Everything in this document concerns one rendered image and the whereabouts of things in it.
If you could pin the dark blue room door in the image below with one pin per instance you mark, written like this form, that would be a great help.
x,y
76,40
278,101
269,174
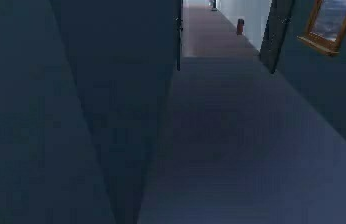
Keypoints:
x,y
121,66

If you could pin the red cylinder bin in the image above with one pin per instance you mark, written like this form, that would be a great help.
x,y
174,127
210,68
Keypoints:
x,y
240,26

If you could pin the dark grey room door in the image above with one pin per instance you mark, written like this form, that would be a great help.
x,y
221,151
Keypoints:
x,y
276,33

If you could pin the wooden framed window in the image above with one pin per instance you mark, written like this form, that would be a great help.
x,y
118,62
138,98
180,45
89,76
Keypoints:
x,y
329,23

